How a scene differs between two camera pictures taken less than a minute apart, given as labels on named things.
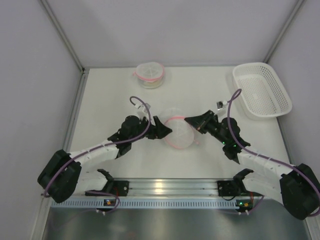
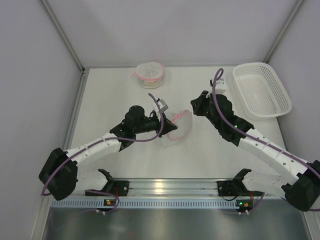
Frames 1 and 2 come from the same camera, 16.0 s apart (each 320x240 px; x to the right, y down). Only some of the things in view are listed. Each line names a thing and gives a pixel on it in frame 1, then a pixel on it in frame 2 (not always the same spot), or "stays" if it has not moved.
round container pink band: [149, 75] stays
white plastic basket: [262, 92] stays
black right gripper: [204, 122] → [204, 103]
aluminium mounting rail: [172, 187] stays
